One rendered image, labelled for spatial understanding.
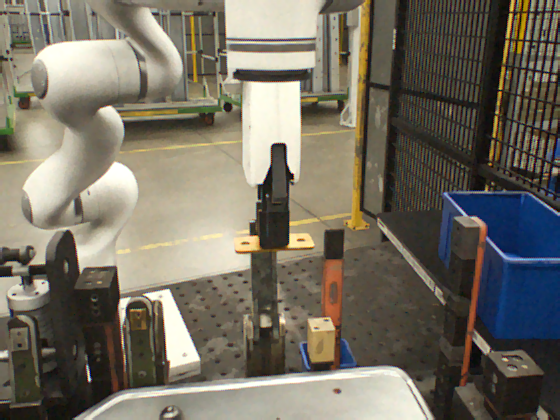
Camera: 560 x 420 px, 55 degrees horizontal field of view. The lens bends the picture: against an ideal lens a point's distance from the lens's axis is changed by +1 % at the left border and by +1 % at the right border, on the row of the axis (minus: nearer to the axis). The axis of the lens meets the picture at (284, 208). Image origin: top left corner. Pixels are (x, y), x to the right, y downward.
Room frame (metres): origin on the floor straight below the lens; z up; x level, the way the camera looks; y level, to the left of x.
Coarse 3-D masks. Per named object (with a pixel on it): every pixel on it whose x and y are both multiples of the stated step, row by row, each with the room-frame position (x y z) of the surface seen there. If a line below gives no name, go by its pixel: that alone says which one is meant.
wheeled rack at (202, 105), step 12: (156, 12) 7.54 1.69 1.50; (168, 12) 7.61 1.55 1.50; (180, 12) 7.65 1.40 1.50; (216, 36) 7.51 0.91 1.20; (216, 48) 7.51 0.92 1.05; (216, 60) 7.50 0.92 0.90; (216, 72) 7.51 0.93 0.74; (204, 96) 8.36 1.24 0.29; (120, 108) 7.13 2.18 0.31; (132, 108) 7.18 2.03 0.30; (144, 108) 7.24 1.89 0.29; (156, 108) 7.28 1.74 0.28; (168, 108) 7.32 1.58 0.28; (180, 108) 7.59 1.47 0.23; (192, 108) 7.36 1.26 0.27; (204, 108) 7.41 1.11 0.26; (216, 108) 7.48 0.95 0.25
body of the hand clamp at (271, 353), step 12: (264, 336) 0.68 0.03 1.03; (252, 348) 0.65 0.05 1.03; (264, 348) 0.66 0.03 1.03; (276, 348) 0.66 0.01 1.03; (252, 360) 0.65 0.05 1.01; (264, 360) 0.66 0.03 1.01; (276, 360) 0.66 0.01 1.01; (252, 372) 0.65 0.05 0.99; (264, 372) 0.66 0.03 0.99; (276, 372) 0.66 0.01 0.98
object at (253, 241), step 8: (240, 240) 0.53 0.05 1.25; (248, 240) 0.53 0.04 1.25; (256, 240) 0.53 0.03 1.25; (296, 240) 0.53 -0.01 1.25; (304, 240) 0.53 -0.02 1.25; (312, 240) 0.53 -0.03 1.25; (240, 248) 0.51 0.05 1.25; (248, 248) 0.51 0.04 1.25; (256, 248) 0.51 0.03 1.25; (264, 248) 0.51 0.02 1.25; (272, 248) 0.51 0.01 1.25; (280, 248) 0.51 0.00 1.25; (288, 248) 0.51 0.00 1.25; (296, 248) 0.51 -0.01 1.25; (304, 248) 0.51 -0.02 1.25; (312, 248) 0.51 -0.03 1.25
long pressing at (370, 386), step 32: (192, 384) 0.61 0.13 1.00; (224, 384) 0.61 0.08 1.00; (256, 384) 0.61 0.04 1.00; (288, 384) 0.61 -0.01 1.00; (320, 384) 0.61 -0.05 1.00; (352, 384) 0.61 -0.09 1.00; (384, 384) 0.61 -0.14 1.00; (96, 416) 0.55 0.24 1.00; (128, 416) 0.55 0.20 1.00; (192, 416) 0.55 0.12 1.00; (224, 416) 0.55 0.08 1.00; (256, 416) 0.55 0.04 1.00; (288, 416) 0.55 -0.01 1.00; (320, 416) 0.55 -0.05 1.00; (352, 416) 0.55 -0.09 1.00; (384, 416) 0.55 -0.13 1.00; (416, 416) 0.55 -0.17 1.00
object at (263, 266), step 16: (256, 256) 0.68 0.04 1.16; (272, 256) 0.67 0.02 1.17; (256, 272) 0.66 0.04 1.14; (272, 272) 0.67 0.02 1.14; (256, 288) 0.66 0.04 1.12; (272, 288) 0.66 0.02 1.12; (256, 304) 0.66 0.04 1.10; (272, 304) 0.66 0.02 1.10; (256, 320) 0.65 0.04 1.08; (272, 320) 0.66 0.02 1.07; (256, 336) 0.65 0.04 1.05
